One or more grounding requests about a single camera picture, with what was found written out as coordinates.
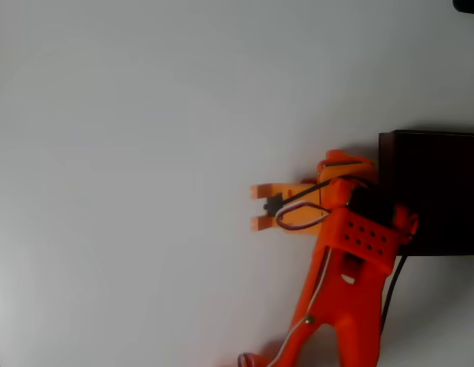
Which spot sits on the black servo motor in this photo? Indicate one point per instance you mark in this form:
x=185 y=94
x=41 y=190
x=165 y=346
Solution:
x=374 y=206

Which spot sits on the dark red open box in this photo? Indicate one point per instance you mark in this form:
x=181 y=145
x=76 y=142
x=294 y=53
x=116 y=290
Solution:
x=439 y=164

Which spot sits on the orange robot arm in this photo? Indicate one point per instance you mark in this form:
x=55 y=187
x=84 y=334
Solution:
x=348 y=290

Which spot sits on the black object at picture corner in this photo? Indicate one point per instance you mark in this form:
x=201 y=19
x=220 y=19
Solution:
x=469 y=5

